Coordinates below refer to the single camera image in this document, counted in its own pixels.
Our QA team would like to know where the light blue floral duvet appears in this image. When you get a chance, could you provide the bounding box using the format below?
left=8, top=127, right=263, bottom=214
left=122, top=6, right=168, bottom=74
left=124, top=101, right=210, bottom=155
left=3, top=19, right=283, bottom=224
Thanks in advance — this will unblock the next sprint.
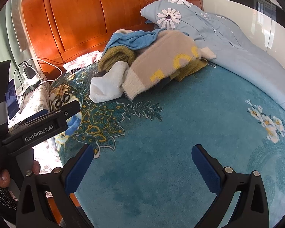
left=140, top=0, right=285, bottom=110

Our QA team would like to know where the beige fuzzy sweater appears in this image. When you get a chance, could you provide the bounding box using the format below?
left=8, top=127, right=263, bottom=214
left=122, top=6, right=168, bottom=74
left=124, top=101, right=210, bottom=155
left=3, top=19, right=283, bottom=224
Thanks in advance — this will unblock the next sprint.
left=122, top=30, right=216, bottom=100

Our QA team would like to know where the orange wooden headboard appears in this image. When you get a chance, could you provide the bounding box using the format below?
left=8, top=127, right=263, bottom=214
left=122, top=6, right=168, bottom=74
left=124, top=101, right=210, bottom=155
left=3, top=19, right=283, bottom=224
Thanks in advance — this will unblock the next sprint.
left=21, top=0, right=203, bottom=80

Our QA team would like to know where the blue sweater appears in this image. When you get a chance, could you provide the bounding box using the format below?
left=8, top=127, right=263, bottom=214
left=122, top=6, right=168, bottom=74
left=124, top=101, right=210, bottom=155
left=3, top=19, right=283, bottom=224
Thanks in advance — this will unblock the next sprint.
left=103, top=28, right=165, bottom=54

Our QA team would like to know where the teal floral bed blanket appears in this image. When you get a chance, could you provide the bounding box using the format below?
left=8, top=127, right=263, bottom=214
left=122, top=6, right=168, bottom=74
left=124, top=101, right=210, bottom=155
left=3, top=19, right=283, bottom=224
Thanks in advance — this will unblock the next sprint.
left=51, top=65, right=285, bottom=227

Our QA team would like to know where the white fleece garment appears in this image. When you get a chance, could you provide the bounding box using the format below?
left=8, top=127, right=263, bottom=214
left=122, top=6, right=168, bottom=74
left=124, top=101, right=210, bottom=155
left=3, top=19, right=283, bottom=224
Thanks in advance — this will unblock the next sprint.
left=89, top=61, right=129, bottom=103

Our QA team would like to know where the nightstand with floral cloth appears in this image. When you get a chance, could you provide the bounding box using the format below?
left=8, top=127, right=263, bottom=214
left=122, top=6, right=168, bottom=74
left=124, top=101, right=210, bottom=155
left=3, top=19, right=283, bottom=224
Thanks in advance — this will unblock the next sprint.
left=4, top=72, right=64, bottom=175

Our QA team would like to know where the white charging cable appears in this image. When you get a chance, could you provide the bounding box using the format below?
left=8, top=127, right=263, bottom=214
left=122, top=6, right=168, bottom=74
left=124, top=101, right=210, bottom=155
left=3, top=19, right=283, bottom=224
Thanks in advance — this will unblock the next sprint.
left=13, top=58, right=63, bottom=86

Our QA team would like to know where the person left hand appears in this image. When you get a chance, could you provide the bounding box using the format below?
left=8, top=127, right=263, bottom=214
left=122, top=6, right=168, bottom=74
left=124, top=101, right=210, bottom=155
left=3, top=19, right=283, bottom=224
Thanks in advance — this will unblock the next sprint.
left=0, top=161, right=40, bottom=188

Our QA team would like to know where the olive green knit sweater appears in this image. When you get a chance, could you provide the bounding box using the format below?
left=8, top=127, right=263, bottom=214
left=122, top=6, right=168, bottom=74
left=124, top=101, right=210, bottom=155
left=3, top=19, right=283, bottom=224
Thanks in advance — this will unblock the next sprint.
left=96, top=46, right=207, bottom=82

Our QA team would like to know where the white black glossy wardrobe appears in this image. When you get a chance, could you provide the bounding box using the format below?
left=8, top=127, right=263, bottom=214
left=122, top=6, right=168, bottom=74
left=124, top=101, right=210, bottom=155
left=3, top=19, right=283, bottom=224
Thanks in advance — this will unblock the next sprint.
left=203, top=0, right=285, bottom=68

